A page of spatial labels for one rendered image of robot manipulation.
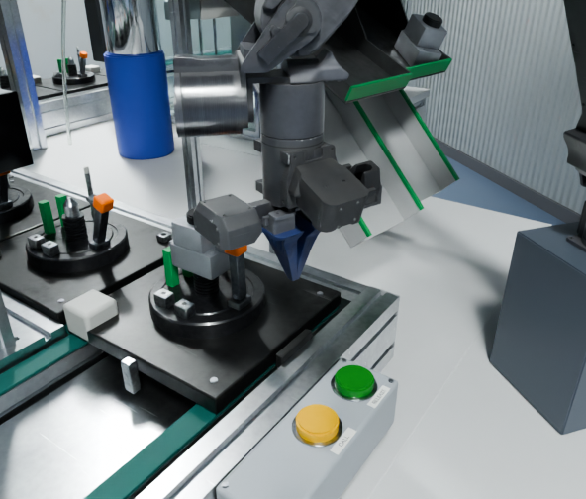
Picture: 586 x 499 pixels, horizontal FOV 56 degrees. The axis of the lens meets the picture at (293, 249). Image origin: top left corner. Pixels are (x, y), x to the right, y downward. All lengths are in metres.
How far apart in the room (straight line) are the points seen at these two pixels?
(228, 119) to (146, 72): 1.06
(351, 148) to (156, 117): 0.79
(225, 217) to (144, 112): 1.09
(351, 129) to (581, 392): 0.49
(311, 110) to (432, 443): 0.40
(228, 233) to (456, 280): 0.59
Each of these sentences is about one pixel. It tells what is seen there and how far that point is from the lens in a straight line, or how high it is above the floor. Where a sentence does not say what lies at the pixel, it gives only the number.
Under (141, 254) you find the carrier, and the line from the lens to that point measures 0.83.
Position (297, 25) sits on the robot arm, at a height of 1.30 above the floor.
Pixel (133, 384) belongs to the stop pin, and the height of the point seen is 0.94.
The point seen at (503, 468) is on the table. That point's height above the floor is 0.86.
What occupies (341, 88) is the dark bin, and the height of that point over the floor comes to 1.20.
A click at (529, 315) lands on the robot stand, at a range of 0.73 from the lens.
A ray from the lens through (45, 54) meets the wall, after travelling 4.49.
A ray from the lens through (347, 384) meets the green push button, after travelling 0.57.
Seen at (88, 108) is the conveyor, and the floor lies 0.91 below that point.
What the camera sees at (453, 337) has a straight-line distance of 0.85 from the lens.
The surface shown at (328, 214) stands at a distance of 0.46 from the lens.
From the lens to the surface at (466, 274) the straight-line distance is 1.01.
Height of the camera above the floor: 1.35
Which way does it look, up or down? 28 degrees down
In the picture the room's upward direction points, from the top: straight up
